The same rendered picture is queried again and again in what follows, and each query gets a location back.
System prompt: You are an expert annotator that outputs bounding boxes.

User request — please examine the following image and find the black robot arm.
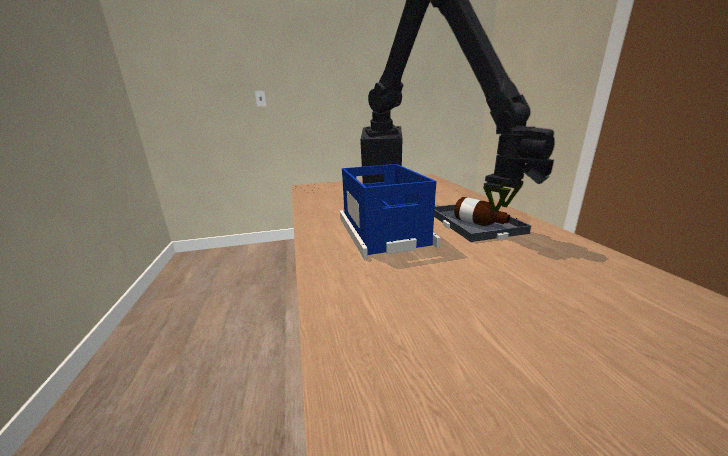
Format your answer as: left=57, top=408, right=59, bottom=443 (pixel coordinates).
left=365, top=0, right=555, bottom=184

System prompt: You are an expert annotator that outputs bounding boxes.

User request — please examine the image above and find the brown glass bottle with white label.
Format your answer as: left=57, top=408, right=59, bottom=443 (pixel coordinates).
left=454, top=197, right=510, bottom=226

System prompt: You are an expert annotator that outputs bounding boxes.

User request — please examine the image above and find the blue plastic crate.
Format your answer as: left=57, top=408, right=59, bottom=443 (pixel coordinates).
left=342, top=164, right=437, bottom=255

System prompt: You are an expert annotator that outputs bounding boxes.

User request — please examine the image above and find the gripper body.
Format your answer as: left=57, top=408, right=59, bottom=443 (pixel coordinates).
left=484, top=155, right=524, bottom=188

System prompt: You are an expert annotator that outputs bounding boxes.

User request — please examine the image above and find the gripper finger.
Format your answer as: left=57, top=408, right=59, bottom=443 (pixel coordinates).
left=483, top=186, right=511, bottom=212
left=498, top=183, right=523, bottom=207

